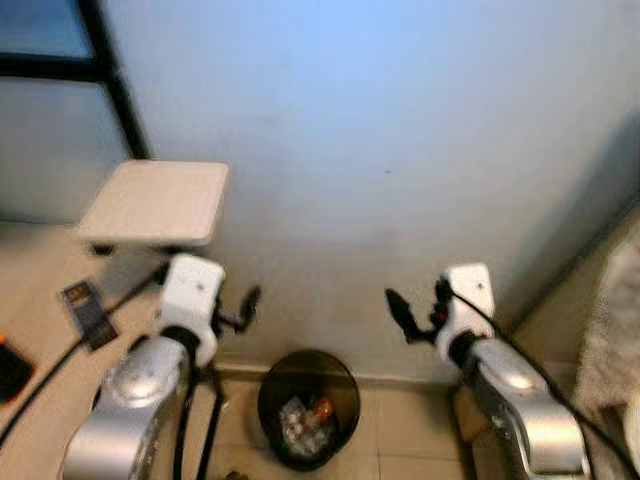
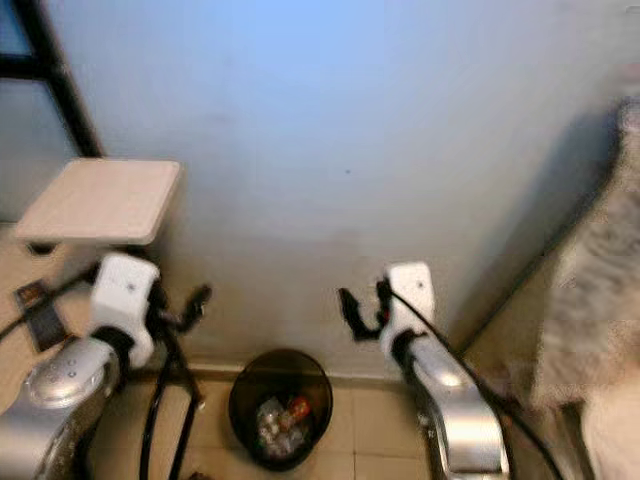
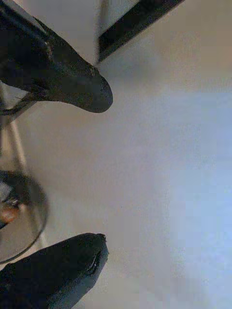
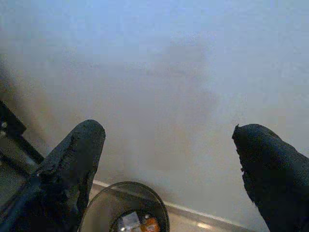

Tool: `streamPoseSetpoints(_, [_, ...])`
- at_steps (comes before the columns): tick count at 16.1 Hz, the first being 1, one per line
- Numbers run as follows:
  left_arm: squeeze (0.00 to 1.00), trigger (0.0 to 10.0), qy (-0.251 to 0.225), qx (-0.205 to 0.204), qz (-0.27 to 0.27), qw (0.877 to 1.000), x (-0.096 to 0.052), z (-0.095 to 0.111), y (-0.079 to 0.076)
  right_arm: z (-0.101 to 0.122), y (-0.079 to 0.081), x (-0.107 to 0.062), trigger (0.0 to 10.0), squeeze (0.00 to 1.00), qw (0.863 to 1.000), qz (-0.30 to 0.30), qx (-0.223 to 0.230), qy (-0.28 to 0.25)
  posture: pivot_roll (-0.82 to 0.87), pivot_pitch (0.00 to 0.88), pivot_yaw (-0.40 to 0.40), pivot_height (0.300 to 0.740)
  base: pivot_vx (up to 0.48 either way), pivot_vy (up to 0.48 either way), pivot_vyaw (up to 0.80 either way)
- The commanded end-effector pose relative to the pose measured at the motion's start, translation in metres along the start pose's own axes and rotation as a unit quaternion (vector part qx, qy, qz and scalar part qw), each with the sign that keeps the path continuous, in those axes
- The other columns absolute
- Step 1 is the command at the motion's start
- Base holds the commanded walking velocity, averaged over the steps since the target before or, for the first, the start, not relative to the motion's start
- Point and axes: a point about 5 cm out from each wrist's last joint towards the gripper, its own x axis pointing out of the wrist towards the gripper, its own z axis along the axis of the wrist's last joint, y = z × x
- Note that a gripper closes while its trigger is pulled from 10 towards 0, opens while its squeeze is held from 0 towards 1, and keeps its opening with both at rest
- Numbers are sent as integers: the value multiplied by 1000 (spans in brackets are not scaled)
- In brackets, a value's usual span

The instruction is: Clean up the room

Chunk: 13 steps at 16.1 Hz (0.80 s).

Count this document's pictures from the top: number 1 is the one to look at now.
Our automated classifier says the black hanging robot cable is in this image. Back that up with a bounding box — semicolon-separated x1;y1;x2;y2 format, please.
172;362;229;480

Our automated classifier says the black framed window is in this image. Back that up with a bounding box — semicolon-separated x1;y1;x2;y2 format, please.
0;0;153;227

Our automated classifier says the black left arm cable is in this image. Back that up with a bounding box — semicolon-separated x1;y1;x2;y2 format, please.
0;268;167;451

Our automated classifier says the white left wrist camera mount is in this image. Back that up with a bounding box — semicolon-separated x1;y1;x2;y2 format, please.
158;254;227;367

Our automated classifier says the crumpled plastic trash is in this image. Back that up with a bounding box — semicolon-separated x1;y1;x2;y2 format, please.
280;395;337;457

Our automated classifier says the grey fluffy towel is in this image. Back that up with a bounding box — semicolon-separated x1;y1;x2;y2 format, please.
574;235;640;423

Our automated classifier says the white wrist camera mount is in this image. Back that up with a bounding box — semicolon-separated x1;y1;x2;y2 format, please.
158;254;227;367
435;263;497;347

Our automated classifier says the dark round trash bin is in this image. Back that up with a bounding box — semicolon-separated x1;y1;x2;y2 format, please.
257;349;363;473

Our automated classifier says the dark packet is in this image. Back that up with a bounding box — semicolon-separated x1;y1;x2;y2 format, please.
60;280;120;352

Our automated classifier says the black orange device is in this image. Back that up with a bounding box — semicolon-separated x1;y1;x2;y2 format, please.
0;335;37;407

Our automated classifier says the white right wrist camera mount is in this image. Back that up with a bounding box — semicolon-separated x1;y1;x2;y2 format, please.
435;263;497;347

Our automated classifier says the beige square stool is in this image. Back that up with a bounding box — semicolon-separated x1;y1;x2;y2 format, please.
77;160;231;257

